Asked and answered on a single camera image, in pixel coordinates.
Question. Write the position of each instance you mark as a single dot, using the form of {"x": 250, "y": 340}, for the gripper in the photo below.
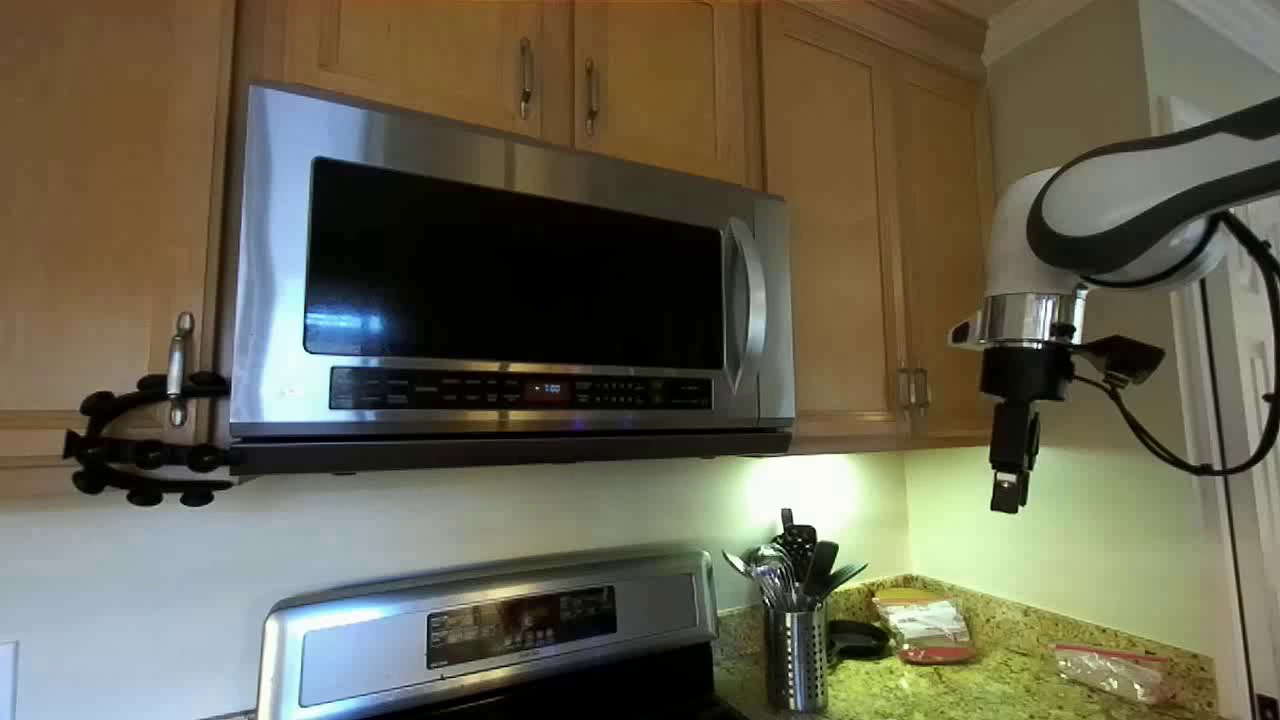
{"x": 1022, "y": 375}

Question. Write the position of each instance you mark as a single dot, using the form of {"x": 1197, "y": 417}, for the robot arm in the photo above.
{"x": 1120, "y": 205}

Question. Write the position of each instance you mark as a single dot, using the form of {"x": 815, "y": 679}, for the wooden cabinet door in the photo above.
{"x": 830, "y": 230}
{"x": 420, "y": 50}
{"x": 665, "y": 90}
{"x": 90, "y": 200}
{"x": 950, "y": 260}

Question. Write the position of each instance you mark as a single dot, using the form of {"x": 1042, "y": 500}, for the microwave door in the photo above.
{"x": 500, "y": 270}

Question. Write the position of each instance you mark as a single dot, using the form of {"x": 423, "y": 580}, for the stainless steel microwave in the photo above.
{"x": 280, "y": 300}

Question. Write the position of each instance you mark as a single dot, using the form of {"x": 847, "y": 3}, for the clear plastic bag with food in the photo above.
{"x": 925, "y": 622}

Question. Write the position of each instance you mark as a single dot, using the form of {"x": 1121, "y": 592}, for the bundle of kitchen utensils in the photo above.
{"x": 800, "y": 560}

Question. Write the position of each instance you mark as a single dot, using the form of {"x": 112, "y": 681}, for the clear zip bag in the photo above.
{"x": 1110, "y": 672}

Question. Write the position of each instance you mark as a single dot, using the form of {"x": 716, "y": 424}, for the small black dish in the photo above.
{"x": 858, "y": 640}

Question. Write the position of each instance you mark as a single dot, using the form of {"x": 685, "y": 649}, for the perforated metal utensil holder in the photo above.
{"x": 796, "y": 660}

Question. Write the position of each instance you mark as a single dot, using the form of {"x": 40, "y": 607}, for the stainless steel stove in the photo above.
{"x": 380, "y": 640}

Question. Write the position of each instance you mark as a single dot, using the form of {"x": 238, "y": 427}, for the black flexible stand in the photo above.
{"x": 150, "y": 455}

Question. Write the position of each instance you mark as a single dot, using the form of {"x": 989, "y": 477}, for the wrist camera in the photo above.
{"x": 1125, "y": 358}

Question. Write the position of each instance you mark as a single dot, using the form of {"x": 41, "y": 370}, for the wooden wall cabinets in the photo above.
{"x": 840, "y": 230}

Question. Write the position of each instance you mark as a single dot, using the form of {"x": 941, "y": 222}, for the white door frame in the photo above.
{"x": 1262, "y": 480}

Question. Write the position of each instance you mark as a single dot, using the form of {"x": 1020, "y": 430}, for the white wall socket plate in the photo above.
{"x": 7, "y": 685}

